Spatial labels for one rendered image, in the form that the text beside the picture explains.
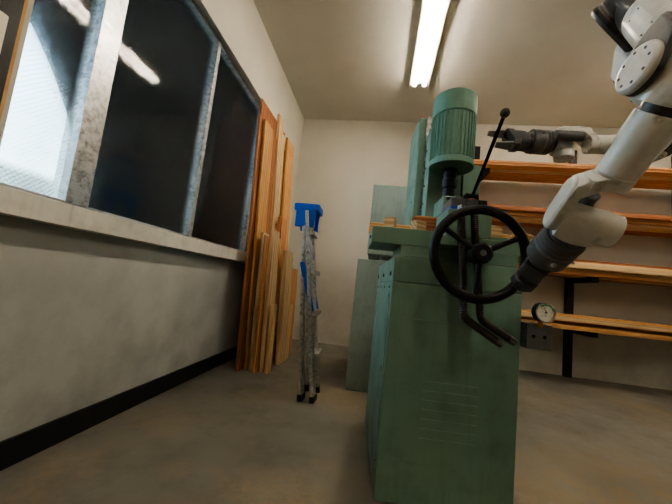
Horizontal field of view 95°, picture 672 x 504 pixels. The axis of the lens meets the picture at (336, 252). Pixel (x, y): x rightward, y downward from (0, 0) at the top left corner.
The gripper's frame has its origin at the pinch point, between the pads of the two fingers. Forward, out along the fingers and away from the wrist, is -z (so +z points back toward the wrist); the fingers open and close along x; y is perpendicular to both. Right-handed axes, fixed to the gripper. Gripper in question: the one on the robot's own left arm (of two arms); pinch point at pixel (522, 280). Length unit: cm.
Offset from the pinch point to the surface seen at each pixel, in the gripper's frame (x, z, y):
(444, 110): 50, 3, 59
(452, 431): -27, -47, -14
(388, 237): -2.8, -15.7, 40.2
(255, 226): 0, -108, 156
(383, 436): -44, -49, 1
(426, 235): 6.9, -14.7, 31.1
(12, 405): -124, -40, 88
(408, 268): -4.6, -20.8, 28.5
